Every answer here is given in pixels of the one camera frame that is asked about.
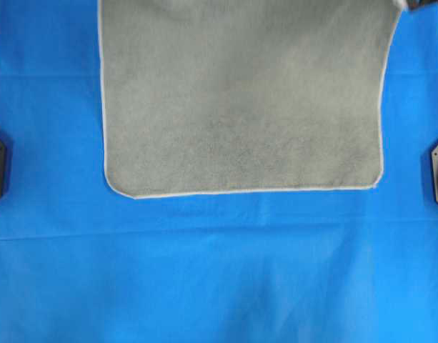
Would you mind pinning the large grey towel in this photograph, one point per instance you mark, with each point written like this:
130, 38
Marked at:
222, 97

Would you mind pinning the blue table cloth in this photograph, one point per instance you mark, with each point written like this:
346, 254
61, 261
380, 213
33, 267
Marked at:
80, 263

